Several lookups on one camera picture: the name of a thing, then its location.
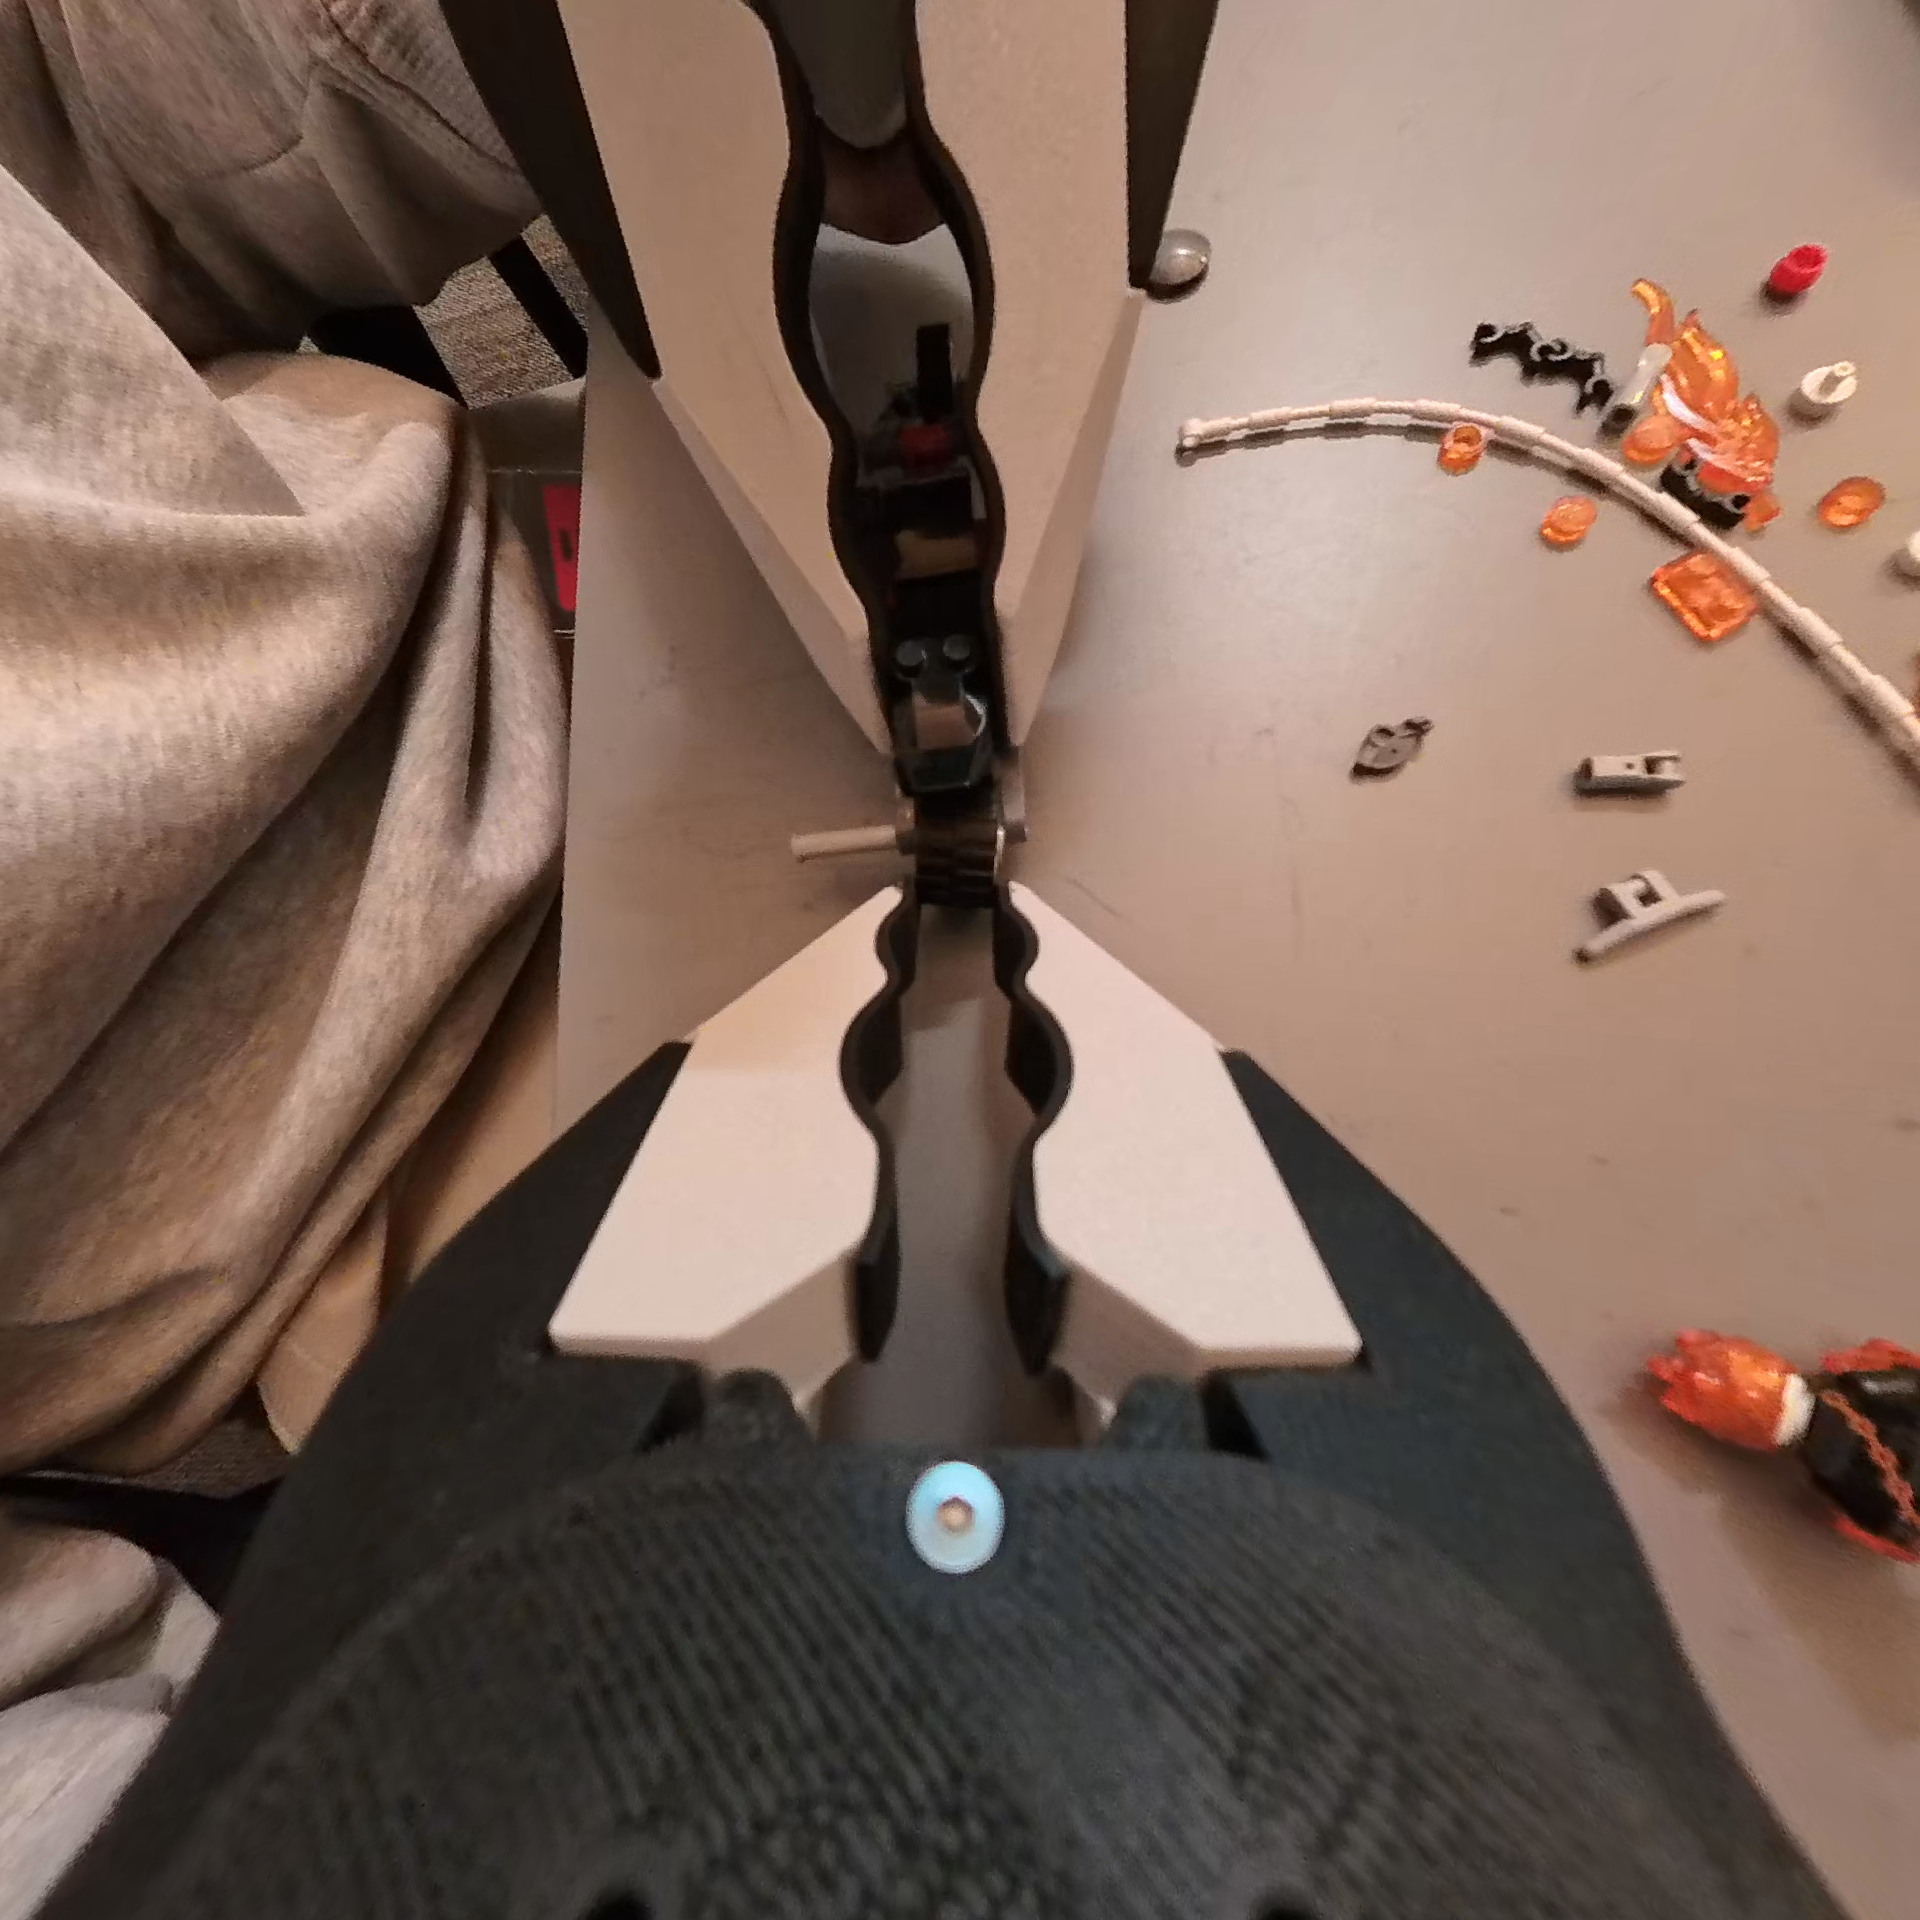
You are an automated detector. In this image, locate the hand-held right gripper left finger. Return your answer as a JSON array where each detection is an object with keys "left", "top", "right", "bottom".
[{"left": 546, "top": 884, "right": 909, "bottom": 1364}]

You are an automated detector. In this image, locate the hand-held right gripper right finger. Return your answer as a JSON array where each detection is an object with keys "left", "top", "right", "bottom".
[{"left": 992, "top": 882, "right": 1366, "bottom": 1420}]

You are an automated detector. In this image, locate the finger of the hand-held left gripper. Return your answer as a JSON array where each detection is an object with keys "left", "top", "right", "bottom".
[
  {"left": 908, "top": 0, "right": 1153, "bottom": 752},
  {"left": 556, "top": 0, "right": 902, "bottom": 754}
]

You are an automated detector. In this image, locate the small grey lego pin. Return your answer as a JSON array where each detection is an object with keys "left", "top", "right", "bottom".
[{"left": 792, "top": 819, "right": 1033, "bottom": 867}]

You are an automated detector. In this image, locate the black lego tire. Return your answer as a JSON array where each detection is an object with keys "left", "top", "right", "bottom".
[{"left": 902, "top": 810, "right": 1011, "bottom": 912}]

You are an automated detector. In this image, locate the black lego motorcycle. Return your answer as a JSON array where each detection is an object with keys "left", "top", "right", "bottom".
[{"left": 858, "top": 323, "right": 1011, "bottom": 819}]

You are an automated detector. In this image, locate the person's left forearm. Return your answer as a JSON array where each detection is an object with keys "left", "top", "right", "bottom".
[{"left": 0, "top": 0, "right": 545, "bottom": 361}]

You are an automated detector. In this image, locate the grey lego wing piece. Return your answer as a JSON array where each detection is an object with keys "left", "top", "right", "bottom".
[{"left": 1574, "top": 872, "right": 1728, "bottom": 963}]

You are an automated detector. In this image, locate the orange lego flame piece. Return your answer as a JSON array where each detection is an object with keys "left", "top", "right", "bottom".
[{"left": 1627, "top": 276, "right": 1787, "bottom": 528}]

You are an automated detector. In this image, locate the orange rectangular lego tile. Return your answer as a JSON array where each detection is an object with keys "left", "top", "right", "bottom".
[{"left": 1650, "top": 551, "right": 1761, "bottom": 645}]

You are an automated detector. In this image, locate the person's left hand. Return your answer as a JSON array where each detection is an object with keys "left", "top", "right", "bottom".
[{"left": 813, "top": 138, "right": 947, "bottom": 245}]

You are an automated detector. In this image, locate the orange flame minifigure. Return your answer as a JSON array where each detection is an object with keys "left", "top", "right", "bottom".
[{"left": 1641, "top": 1328, "right": 1920, "bottom": 1562}]

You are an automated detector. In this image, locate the person's grey sweater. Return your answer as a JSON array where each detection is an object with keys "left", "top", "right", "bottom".
[{"left": 0, "top": 164, "right": 578, "bottom": 1920}]

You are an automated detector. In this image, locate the white lego chain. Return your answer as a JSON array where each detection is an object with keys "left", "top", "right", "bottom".
[{"left": 1178, "top": 397, "right": 1920, "bottom": 776}]

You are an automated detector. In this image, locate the black lego chain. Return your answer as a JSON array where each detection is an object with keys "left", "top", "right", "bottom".
[{"left": 1469, "top": 319, "right": 1617, "bottom": 415}]

